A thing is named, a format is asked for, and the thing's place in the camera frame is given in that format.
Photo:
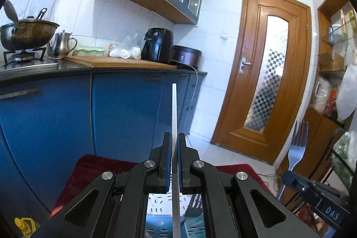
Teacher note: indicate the white plastic bag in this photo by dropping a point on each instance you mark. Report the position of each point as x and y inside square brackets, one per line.
[347, 93]

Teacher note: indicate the blue lower kitchen cabinet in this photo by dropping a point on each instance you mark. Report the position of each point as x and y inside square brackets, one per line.
[55, 115]

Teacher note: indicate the glass top side table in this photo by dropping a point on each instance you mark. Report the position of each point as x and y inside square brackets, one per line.
[344, 154]

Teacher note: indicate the wooden door with glass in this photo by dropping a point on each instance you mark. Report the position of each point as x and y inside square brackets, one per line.
[251, 31]

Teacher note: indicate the metal ladle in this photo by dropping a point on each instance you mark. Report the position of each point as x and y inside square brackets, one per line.
[11, 12]

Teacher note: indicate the dark purple rice cooker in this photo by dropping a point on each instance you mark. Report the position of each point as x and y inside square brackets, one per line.
[185, 55]

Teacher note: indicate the wooden cutting board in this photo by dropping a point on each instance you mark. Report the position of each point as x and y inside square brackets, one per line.
[120, 61]

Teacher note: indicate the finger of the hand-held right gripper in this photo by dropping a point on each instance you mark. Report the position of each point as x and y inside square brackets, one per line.
[292, 179]

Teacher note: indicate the red food packet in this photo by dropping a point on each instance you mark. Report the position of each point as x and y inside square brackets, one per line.
[331, 102]

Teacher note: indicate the wooden shelf unit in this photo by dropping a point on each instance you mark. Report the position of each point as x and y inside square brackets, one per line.
[329, 12]

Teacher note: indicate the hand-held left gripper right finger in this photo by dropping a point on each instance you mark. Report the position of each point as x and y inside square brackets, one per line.
[181, 162]

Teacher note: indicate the clear plastic bag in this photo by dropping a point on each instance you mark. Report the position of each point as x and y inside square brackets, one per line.
[125, 49]

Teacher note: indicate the white wall switch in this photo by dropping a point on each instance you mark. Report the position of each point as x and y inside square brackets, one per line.
[224, 35]

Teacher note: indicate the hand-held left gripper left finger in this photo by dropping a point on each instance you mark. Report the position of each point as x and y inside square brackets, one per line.
[168, 162]

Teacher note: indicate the small red-lidded jar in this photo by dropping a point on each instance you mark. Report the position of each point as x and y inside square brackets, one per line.
[112, 47]

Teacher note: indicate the metal fork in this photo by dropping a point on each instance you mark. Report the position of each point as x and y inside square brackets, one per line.
[295, 154]

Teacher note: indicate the light blue utensil holder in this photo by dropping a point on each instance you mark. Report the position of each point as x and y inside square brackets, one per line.
[159, 226]

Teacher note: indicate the large metal wok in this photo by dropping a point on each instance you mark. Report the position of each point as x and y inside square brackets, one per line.
[25, 34]

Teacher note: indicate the yellow plastic object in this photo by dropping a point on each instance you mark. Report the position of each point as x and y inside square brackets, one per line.
[25, 226]

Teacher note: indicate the clear food packet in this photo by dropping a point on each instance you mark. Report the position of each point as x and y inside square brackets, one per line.
[320, 95]

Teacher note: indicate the green plastic container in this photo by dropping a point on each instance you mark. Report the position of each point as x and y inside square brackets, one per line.
[89, 51]

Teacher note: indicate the gas stove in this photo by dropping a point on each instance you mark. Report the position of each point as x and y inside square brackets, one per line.
[28, 59]

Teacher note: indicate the black air fryer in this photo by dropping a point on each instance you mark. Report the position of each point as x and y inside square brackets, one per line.
[156, 45]

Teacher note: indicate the metal kettle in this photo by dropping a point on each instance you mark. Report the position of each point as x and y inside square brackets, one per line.
[61, 45]

